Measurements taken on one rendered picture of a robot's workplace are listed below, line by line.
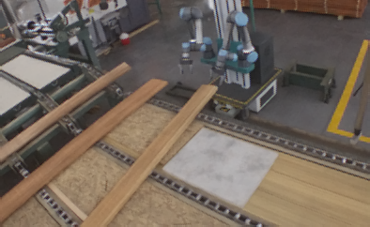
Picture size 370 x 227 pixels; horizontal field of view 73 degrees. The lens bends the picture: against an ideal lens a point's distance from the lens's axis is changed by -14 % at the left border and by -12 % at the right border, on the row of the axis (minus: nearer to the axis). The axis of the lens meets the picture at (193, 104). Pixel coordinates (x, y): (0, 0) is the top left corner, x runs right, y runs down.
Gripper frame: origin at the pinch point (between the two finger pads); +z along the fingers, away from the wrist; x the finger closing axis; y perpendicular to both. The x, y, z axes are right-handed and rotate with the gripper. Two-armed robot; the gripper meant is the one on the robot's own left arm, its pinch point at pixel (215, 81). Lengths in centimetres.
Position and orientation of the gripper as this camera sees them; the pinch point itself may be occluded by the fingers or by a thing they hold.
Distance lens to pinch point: 281.5
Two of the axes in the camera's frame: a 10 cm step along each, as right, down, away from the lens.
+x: 6.5, 4.5, -6.2
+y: -7.3, 1.4, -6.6
